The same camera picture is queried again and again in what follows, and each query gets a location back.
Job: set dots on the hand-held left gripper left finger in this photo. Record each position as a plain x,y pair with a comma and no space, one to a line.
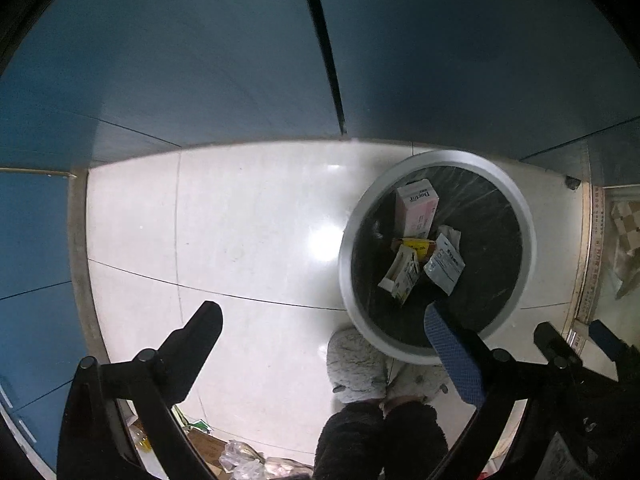
197,340

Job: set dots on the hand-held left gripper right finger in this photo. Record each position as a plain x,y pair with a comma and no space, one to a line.
457,355

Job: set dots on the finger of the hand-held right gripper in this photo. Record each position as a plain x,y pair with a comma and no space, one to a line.
555,345
607,337

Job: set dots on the white sachet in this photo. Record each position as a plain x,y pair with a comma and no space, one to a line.
442,265

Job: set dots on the green white medicine box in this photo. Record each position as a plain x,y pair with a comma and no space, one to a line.
402,272

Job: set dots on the yellow box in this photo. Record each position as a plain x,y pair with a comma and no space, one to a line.
420,247

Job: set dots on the round grey trash bin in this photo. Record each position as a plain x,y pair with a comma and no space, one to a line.
490,240

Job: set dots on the pink white toothpaste box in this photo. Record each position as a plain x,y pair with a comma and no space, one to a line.
415,207

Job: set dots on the grey fluffy slipper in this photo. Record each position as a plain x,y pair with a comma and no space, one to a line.
355,360
415,380

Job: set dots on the wooden door threshold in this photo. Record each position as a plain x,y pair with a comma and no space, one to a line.
595,260

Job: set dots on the person's right leg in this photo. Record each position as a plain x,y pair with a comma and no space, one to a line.
415,440

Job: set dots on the person's leg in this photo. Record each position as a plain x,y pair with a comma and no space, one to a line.
415,440
350,440

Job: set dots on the cardboard box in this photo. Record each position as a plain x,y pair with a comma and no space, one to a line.
205,449

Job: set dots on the yellow oil bottle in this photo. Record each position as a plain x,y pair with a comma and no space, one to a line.
138,437

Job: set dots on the beige checkered cloth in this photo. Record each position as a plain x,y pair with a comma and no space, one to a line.
626,220

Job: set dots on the clear plastic bag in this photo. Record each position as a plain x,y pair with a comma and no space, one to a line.
245,460

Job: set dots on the person's left leg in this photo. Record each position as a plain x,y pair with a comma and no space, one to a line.
350,440

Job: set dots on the blue cabinet door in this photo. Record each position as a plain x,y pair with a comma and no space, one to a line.
35,260
150,60
475,60

